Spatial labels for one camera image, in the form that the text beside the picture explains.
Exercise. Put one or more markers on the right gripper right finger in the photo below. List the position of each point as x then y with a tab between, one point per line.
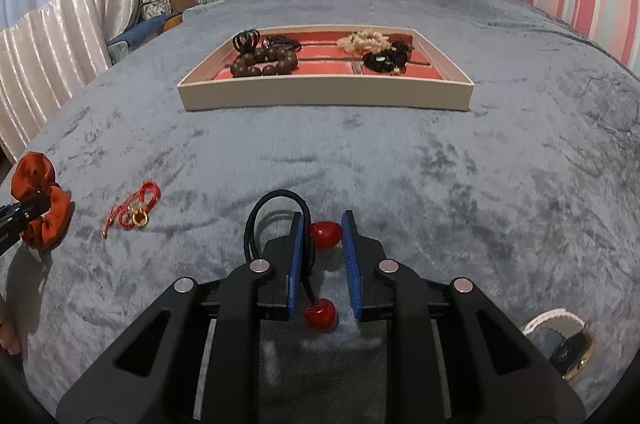
451	355

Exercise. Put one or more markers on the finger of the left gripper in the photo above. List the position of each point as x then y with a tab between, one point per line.
15	217

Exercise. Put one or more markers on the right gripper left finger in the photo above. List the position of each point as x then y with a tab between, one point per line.
195	348

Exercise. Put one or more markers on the orange fabric scrunchie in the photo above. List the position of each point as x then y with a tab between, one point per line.
35	175

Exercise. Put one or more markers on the black tie with red cherries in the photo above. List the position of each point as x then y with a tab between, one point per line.
319	313

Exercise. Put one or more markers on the beige jewelry tray red lining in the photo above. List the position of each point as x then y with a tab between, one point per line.
303	66

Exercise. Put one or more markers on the white sheer curtain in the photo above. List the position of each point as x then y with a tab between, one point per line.
48	56

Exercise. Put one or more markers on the grey plush bed blanket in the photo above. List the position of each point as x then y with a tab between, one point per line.
533	193

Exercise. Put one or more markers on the blue cushioned bench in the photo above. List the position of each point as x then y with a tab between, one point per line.
140	34

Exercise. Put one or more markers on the cream floral scrunchie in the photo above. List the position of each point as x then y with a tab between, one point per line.
359	43

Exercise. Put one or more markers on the white strap gold wristwatch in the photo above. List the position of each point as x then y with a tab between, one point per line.
577	345

